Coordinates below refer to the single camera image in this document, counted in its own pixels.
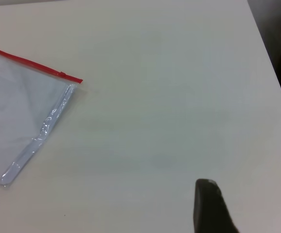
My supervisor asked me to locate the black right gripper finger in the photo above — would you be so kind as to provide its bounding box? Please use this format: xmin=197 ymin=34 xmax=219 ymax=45
xmin=192 ymin=178 xmax=241 ymax=233

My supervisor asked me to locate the clear zipper bag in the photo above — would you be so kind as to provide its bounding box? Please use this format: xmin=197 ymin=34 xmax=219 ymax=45
xmin=0 ymin=43 xmax=84 ymax=190

